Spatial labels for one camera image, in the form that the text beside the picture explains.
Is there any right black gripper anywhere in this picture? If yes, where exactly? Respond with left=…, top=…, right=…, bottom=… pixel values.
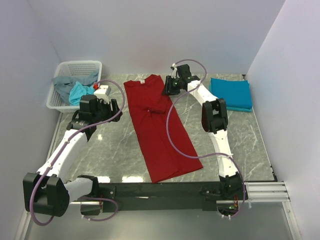
left=161, top=76, right=182, bottom=97

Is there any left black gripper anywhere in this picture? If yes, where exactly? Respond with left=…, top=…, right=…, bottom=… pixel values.
left=92, top=98, right=123, bottom=124

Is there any red t shirt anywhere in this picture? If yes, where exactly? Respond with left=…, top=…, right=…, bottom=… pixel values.
left=123, top=74, right=203, bottom=183

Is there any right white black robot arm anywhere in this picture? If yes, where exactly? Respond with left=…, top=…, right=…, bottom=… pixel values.
left=162, top=63, right=246, bottom=201

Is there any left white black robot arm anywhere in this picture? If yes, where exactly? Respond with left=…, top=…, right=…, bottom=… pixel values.
left=22, top=94, right=123, bottom=217

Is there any folded teal t shirt stack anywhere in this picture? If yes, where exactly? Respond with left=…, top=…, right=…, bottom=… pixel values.
left=209, top=78, right=253, bottom=112

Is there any light blue t shirt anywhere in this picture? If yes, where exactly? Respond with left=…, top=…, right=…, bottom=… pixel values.
left=68, top=81, right=95, bottom=106

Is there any grey blue t shirt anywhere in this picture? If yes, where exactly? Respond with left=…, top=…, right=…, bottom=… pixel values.
left=52, top=70, right=100, bottom=105

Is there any white plastic laundry basket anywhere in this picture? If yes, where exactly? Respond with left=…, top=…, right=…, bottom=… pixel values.
left=46, top=60, right=102, bottom=113

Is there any black base crossbar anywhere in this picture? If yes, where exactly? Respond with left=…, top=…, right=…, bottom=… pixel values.
left=91, top=181, right=248, bottom=211

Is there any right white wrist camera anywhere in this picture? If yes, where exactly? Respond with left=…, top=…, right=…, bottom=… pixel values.
left=170, top=63, right=178, bottom=79

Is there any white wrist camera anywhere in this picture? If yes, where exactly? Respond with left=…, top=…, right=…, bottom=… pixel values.
left=93, top=85, right=111, bottom=104
left=170, top=63, right=178, bottom=79

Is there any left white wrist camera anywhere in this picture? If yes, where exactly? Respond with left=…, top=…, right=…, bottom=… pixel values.
left=93, top=85, right=111, bottom=104

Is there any aluminium rail frame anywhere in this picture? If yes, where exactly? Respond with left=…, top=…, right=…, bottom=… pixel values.
left=14, top=113, right=303, bottom=240

